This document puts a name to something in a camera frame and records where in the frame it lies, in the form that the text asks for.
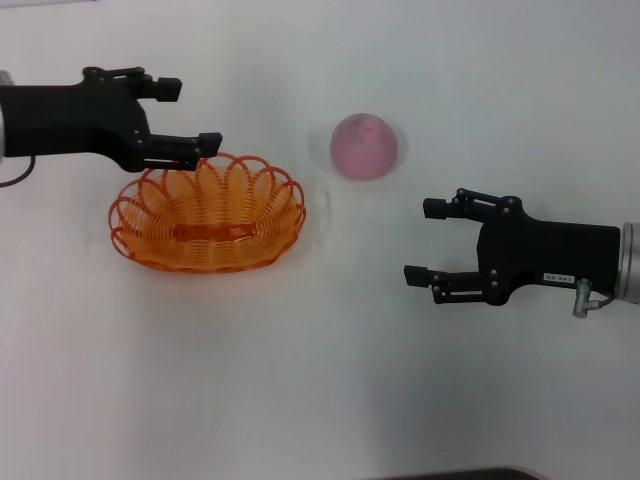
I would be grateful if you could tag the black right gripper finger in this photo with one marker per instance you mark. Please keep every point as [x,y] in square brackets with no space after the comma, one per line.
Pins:
[460,286]
[475,206]

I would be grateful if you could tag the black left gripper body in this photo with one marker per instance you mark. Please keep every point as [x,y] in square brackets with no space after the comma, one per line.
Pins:
[70,120]

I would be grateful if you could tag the orange woven plastic basket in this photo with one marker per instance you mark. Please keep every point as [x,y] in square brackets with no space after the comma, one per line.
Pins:
[210,235]

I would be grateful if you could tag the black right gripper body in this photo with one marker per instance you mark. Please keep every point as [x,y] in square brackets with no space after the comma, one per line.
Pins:
[550,255]

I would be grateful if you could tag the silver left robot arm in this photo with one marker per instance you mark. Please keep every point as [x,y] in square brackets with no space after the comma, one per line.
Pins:
[4,79]

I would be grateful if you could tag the dark rounded robot base edge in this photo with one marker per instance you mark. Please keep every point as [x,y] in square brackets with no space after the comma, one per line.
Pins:
[465,475]

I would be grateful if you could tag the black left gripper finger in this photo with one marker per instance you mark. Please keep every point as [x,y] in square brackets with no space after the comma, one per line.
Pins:
[165,90]
[170,147]

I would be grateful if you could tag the pink peach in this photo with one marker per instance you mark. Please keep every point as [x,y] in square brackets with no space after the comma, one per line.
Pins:
[364,147]

